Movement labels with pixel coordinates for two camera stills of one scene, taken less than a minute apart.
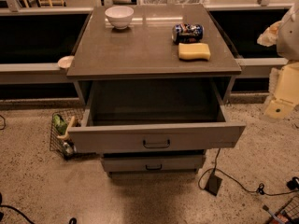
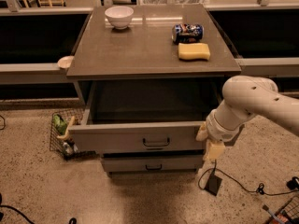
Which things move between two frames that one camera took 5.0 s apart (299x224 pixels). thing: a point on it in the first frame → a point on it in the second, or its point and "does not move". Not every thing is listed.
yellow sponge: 193,51 does not move
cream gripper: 290,37 → 218,130
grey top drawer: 153,116 does not move
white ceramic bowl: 120,16 does not move
